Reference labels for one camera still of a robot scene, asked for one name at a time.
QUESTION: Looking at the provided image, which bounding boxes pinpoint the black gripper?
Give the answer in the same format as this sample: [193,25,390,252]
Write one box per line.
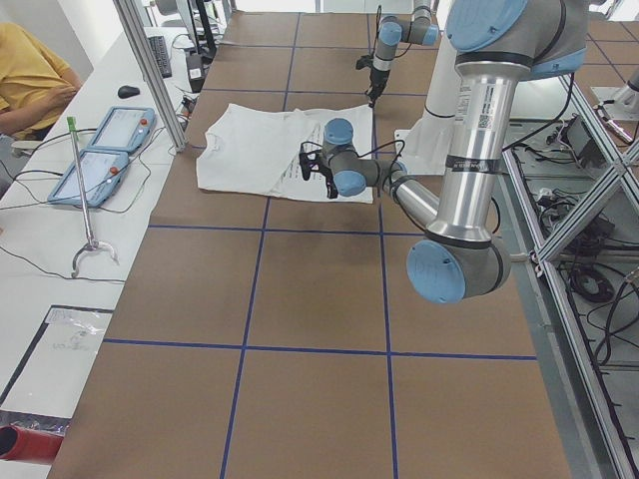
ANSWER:
[319,167,337,199]
[366,68,390,108]

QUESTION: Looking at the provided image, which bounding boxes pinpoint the white long-sleeve printed shirt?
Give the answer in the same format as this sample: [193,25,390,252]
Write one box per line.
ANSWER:
[196,104,372,203]

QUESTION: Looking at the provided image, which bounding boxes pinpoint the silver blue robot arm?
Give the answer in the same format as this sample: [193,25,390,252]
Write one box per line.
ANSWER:
[355,0,439,108]
[300,1,588,303]

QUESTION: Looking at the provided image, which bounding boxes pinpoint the upper blue teach pendant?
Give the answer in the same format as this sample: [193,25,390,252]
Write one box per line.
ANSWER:
[89,106,156,154]

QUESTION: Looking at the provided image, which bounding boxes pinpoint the blue teach pendant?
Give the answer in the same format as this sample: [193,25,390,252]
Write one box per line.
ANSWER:
[89,106,156,154]
[48,149,129,208]

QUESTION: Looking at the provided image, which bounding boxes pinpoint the black keyboard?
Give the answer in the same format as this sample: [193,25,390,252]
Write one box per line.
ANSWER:
[147,36,173,78]

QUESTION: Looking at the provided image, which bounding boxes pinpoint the black computer mouse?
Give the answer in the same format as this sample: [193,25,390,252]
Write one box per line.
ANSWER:
[117,85,140,99]

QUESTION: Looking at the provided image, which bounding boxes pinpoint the lower blue teach pendant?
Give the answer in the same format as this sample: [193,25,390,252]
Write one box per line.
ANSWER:
[48,149,129,208]

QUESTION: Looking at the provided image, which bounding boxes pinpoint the metal reacher grabber tool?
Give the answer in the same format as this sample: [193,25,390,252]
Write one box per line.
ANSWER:
[66,116,119,279]

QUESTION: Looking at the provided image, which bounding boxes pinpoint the clear plastic bag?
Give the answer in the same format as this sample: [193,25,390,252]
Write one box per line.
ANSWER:
[38,306,113,353]

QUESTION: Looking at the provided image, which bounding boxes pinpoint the person in yellow shirt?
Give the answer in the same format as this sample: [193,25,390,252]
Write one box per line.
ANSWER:
[1,22,83,141]

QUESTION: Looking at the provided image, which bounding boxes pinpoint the red cylinder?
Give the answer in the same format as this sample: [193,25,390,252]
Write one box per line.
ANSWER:
[1,425,64,465]

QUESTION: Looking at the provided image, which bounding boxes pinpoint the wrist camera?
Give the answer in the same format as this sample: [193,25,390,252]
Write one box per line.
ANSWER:
[299,152,317,181]
[355,55,372,70]

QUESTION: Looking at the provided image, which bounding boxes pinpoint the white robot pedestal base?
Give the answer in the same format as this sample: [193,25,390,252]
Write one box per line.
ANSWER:
[392,29,470,178]

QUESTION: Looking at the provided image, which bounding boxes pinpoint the black cable bundle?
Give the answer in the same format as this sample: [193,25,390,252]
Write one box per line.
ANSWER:
[528,184,639,370]

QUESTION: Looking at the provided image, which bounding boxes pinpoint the aluminium frame post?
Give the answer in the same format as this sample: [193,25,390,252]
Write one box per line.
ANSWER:
[113,0,187,153]

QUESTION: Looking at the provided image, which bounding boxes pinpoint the aluminium frame rail structure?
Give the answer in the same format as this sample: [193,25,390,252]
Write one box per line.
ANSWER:
[499,77,638,478]

